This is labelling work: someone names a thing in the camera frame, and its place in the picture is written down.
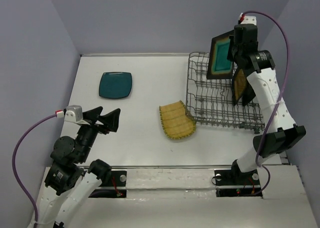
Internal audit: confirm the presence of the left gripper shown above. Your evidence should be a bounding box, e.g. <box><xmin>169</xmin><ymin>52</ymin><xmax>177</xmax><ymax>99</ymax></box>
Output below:
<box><xmin>77</xmin><ymin>105</ymin><xmax>122</xmax><ymax>161</ymax></box>

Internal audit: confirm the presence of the teal plate black rim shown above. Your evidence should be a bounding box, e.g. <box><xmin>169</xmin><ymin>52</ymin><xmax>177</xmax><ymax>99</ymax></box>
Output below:
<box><xmin>206</xmin><ymin>31</ymin><xmax>234</xmax><ymax>80</ymax></box>

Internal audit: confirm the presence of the teal square plate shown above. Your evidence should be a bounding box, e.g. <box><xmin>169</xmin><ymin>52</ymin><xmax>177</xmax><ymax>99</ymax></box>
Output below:
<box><xmin>98</xmin><ymin>72</ymin><xmax>133</xmax><ymax>100</ymax></box>

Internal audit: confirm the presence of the yellow square plate black rim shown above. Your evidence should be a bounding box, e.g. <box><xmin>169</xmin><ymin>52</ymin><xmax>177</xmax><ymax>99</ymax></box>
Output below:
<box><xmin>231</xmin><ymin>68</ymin><xmax>247</xmax><ymax>106</ymax></box>

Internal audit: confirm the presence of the black floral plate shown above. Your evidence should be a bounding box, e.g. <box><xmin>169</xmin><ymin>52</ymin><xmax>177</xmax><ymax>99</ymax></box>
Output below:
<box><xmin>242</xmin><ymin>85</ymin><xmax>256</xmax><ymax>106</ymax></box>

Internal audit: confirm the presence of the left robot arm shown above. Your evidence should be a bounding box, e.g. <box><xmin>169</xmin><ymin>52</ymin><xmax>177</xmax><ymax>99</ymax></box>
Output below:
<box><xmin>29</xmin><ymin>105</ymin><xmax>121</xmax><ymax>227</ymax></box>

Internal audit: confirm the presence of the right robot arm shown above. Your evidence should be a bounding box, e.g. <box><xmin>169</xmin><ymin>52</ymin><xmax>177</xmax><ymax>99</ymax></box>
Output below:
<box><xmin>227</xmin><ymin>24</ymin><xmax>306</xmax><ymax>184</ymax></box>

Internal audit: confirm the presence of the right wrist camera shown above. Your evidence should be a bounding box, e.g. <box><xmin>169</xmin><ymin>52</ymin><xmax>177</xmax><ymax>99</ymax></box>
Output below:
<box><xmin>238</xmin><ymin>13</ymin><xmax>257</xmax><ymax>26</ymax></box>

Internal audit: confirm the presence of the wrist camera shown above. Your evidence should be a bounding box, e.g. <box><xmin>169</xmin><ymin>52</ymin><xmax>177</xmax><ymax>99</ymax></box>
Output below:
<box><xmin>238</xmin><ymin>13</ymin><xmax>257</xmax><ymax>26</ymax></box>
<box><xmin>64</xmin><ymin>105</ymin><xmax>83</xmax><ymax>123</ymax></box>

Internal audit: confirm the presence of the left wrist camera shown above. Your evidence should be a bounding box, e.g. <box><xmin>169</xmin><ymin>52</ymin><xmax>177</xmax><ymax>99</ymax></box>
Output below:
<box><xmin>64</xmin><ymin>105</ymin><xmax>83</xmax><ymax>123</ymax></box>

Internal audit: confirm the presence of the grey wire dish rack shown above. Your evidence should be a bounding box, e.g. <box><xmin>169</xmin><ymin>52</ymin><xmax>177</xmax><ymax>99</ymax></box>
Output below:
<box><xmin>185</xmin><ymin>52</ymin><xmax>265</xmax><ymax>134</ymax></box>

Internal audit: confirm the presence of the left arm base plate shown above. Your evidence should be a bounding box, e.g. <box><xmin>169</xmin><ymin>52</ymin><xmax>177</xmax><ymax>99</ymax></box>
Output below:
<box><xmin>89</xmin><ymin>170</ymin><xmax>127</xmax><ymax>198</ymax></box>

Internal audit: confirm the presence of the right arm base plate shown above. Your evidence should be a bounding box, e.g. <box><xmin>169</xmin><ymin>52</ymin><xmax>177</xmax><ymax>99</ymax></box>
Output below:
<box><xmin>211</xmin><ymin>169</ymin><xmax>262</xmax><ymax>197</ymax></box>

